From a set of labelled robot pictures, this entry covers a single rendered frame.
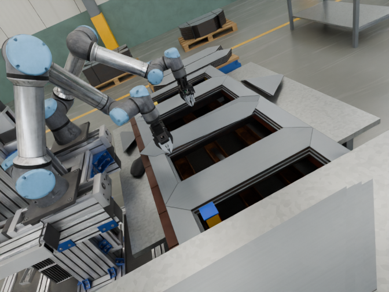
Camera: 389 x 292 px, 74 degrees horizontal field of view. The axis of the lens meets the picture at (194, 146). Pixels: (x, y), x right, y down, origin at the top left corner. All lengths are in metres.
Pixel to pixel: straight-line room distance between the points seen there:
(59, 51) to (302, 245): 8.34
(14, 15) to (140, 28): 3.16
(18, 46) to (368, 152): 1.04
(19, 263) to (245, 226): 0.94
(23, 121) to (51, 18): 7.55
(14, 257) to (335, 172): 1.20
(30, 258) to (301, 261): 1.03
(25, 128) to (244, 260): 0.77
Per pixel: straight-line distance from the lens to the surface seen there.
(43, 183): 1.04
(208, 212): 0.98
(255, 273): 0.63
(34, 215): 1.26
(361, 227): 0.69
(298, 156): 1.17
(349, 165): 0.82
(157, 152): 1.45
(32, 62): 0.96
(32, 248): 1.29
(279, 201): 0.74
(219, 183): 1.11
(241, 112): 1.49
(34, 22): 8.60
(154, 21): 8.37
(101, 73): 5.77
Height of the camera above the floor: 1.64
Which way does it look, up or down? 35 degrees down
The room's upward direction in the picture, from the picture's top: 24 degrees counter-clockwise
